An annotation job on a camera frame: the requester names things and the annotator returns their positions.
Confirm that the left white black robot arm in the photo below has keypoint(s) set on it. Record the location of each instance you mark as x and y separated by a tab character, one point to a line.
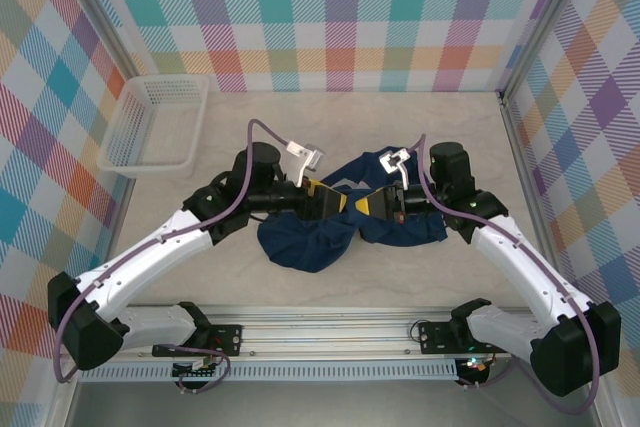
150	267

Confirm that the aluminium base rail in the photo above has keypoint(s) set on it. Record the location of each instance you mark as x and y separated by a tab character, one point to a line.
325	332

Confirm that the dark blue t-shirt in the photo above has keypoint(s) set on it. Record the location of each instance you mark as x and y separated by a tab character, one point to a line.
300	247

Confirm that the circuit board with lit LEDs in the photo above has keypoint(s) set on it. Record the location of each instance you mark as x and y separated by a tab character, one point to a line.
475	367

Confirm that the aluminium table side rail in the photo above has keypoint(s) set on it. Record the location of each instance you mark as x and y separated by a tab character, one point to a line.
517	147

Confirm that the white plastic mesh basket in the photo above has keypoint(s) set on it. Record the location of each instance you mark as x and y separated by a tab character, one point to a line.
150	122

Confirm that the aluminium frame post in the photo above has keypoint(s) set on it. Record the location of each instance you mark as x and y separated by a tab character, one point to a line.
102	7
542	17

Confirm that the black circuit board white connector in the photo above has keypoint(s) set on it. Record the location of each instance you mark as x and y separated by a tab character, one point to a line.
187	373

